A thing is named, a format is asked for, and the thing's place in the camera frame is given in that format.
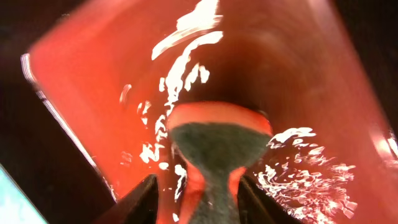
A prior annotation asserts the dark red black-rimmed tray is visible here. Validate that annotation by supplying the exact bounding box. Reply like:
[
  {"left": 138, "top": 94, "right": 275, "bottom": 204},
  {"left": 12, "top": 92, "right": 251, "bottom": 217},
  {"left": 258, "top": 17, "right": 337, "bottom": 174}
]
[{"left": 0, "top": 0, "right": 398, "bottom": 224}]

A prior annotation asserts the red sponge with dark scourer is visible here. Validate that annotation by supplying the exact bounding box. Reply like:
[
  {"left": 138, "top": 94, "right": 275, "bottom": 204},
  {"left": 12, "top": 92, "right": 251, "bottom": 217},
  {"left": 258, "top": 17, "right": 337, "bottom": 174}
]
[{"left": 167, "top": 101, "right": 272, "bottom": 223}]

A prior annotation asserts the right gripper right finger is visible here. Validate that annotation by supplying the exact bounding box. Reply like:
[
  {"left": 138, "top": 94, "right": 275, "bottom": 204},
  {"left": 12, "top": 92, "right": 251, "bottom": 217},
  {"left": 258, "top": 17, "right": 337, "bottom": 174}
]
[{"left": 237, "top": 175, "right": 302, "bottom": 224}]

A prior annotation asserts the teal plastic tray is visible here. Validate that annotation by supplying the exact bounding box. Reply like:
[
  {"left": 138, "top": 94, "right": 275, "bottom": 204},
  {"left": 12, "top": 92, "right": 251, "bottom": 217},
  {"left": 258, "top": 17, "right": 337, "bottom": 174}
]
[{"left": 1, "top": 166, "right": 47, "bottom": 224}]

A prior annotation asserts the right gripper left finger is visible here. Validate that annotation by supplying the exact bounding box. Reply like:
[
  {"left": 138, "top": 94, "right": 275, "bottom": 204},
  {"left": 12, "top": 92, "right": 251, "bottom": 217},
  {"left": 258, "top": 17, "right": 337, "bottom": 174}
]
[{"left": 93, "top": 174, "right": 159, "bottom": 224}]

